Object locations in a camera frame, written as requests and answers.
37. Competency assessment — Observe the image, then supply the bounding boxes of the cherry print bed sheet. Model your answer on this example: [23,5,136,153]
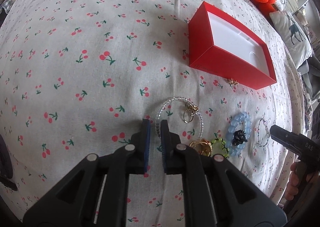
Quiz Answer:
[1,0,302,219]

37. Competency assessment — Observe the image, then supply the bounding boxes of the gold bangle with green stone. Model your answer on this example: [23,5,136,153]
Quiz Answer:
[189,139,213,157]

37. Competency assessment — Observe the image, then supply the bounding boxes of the thin multicolour seed bead bracelet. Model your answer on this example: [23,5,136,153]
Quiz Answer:
[255,117,270,148]

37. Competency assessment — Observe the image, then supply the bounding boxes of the small gold earring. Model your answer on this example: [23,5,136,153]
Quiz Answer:
[227,78,239,86]

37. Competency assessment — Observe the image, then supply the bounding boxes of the clear crystal bead bracelet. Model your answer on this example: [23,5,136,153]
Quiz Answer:
[154,96,205,143]

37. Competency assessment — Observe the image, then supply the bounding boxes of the gold flower ring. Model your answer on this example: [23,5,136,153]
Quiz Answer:
[182,104,200,124]

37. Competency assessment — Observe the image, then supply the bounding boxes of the right hand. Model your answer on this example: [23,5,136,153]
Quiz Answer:
[284,162,319,200]

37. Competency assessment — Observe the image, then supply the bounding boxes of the green bead bracelet black cord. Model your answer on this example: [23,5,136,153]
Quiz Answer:
[209,137,230,159]

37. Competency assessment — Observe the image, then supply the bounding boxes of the blue bead bracelet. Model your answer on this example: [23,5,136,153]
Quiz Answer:
[226,111,252,157]

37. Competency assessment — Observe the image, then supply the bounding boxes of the red cardboard box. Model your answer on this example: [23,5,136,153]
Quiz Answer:
[188,2,277,90]

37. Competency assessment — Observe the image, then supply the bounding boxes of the deer print pillow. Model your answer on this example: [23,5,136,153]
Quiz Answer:
[269,11,312,68]

